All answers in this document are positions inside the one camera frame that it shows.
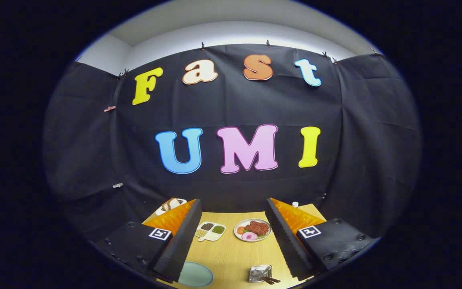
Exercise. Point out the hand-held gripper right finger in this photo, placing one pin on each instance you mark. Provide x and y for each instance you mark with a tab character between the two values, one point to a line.
285	241

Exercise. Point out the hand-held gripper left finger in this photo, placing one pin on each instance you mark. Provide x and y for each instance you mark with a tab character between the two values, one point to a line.
181	241

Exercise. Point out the brown grilled meat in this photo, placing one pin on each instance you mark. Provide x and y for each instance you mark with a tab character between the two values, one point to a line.
258	227

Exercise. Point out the white divided dish with beans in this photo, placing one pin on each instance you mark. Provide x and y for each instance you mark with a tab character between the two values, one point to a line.
211	235

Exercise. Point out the pink round food slice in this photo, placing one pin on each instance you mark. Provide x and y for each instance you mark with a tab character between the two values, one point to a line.
249	236

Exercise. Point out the white toaster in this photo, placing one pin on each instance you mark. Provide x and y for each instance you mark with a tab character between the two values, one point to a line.
160	210

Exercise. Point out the pale green round plate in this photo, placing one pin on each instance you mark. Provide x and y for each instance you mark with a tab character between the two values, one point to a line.
197	275

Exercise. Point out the toast bread slice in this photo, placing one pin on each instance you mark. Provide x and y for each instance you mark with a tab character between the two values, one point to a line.
174	202
165	205

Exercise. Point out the orange carrot slice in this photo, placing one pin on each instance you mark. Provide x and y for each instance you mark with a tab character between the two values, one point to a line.
241	230

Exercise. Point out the white oval food plate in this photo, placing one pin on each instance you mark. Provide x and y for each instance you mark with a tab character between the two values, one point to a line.
237	236

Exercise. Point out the pink clip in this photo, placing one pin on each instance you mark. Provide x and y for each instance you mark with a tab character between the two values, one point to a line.
110	108

